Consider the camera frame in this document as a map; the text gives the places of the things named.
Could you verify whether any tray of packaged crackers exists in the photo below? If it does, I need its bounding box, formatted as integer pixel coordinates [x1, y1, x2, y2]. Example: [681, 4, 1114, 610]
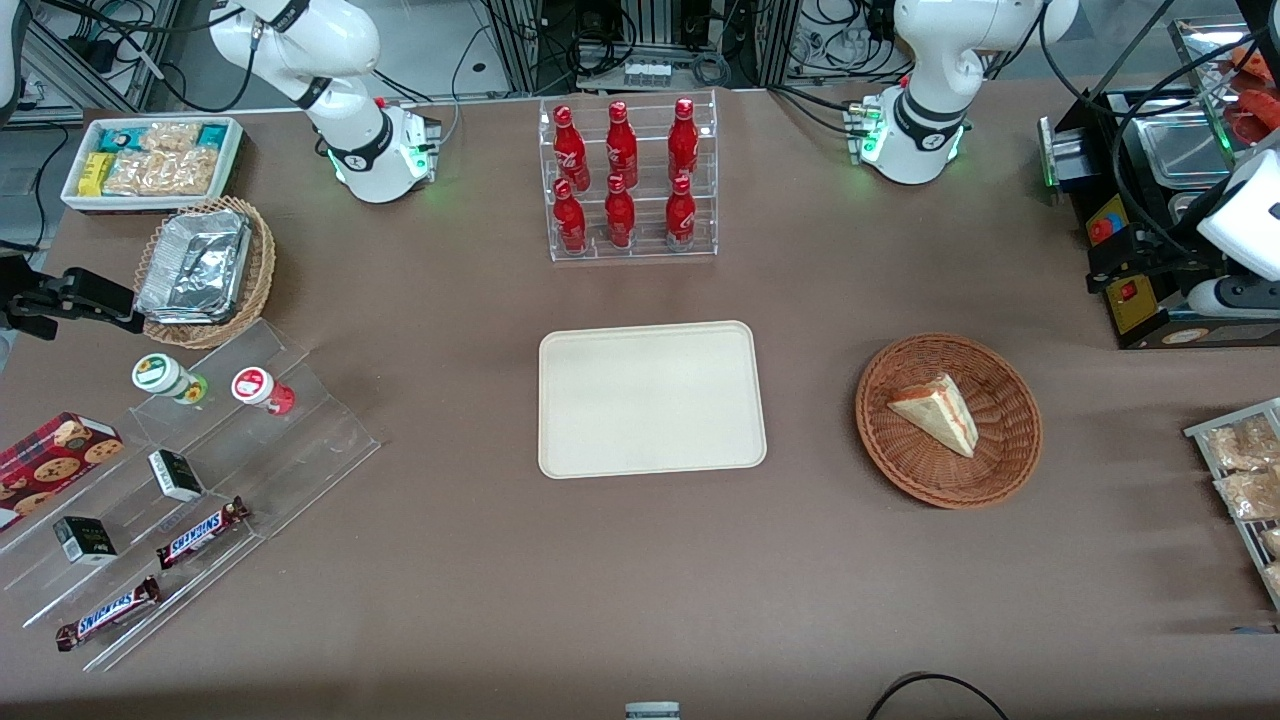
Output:
[1183, 398, 1280, 611]

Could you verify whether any red sausage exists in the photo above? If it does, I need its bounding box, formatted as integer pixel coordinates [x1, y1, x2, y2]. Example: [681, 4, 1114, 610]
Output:
[1225, 90, 1280, 143]

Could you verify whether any red soda bottle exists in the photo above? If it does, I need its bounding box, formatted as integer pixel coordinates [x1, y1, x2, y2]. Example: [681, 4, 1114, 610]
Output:
[665, 175, 697, 251]
[553, 178, 589, 256]
[605, 100, 639, 189]
[668, 97, 700, 184]
[553, 105, 591, 193]
[604, 174, 637, 251]

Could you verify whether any triangular sandwich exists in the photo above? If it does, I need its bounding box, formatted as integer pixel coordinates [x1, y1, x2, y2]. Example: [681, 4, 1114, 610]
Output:
[887, 372, 979, 459]

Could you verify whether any green lid white cup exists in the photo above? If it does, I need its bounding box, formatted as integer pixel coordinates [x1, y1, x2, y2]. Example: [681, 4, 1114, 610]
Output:
[132, 353, 209, 406]

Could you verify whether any large clear cracker bag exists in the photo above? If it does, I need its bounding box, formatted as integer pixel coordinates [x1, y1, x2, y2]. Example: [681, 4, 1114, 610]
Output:
[103, 148, 219, 197]

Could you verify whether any red plaid cookie box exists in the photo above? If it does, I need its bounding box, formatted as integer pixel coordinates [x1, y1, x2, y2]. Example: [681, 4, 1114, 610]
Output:
[0, 412, 124, 531]

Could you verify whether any clear acrylic bottle rack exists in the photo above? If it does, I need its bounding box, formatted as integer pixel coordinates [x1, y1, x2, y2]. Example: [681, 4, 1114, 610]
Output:
[538, 90, 719, 263]

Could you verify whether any large steel pan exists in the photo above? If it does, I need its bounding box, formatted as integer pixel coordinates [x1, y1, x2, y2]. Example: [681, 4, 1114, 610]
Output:
[1165, 190, 1219, 229]

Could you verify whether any small black carton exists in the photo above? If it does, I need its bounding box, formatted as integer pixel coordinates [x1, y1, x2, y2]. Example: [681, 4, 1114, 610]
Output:
[148, 449, 205, 503]
[53, 516, 118, 566]

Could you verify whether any small clear cracker bag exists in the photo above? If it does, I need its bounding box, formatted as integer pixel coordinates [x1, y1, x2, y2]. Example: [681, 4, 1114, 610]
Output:
[140, 122, 201, 153]

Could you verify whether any red lid white cup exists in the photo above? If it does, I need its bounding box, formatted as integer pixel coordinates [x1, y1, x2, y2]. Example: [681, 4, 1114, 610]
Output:
[231, 367, 296, 416]

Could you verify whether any aluminium foil tray stack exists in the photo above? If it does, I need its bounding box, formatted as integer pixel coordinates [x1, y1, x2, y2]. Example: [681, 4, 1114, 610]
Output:
[135, 208, 253, 326]

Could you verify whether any black cable loop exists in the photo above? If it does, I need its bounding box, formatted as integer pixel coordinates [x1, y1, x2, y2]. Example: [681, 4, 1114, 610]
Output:
[865, 672, 1011, 720]

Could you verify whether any Snickers chocolate bar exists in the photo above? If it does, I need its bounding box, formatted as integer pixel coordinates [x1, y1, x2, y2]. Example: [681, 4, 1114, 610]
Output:
[156, 497, 251, 571]
[55, 575, 161, 653]

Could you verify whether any oval wicker basket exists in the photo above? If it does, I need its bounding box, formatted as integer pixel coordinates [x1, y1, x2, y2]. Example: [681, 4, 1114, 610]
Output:
[133, 196, 277, 351]

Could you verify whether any clear acrylic stepped display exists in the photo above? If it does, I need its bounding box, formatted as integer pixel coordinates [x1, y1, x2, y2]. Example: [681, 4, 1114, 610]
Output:
[0, 318, 381, 673]

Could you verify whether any silver box with green light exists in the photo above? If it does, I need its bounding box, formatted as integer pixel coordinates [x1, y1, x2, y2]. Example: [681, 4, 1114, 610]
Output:
[1038, 115, 1096, 193]

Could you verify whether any black food warmer machine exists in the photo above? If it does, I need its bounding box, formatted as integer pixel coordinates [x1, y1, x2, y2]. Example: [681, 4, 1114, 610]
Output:
[1065, 85, 1280, 351]

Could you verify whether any round brown wicker basket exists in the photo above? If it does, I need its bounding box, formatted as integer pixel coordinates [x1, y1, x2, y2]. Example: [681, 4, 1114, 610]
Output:
[855, 332, 1043, 511]

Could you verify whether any white rectangular snack bin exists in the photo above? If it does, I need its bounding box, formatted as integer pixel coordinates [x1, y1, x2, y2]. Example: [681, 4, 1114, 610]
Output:
[60, 116, 245, 215]

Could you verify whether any cream plastic tray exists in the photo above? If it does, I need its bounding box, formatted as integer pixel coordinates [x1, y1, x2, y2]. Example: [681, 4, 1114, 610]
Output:
[538, 320, 768, 480]

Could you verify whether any small steel pan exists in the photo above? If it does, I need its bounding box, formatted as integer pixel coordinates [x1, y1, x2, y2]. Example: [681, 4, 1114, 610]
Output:
[1140, 112, 1238, 187]

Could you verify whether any clear bag of crackers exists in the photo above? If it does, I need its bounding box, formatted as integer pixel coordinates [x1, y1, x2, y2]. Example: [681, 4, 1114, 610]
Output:
[1205, 418, 1280, 473]
[1215, 470, 1280, 523]

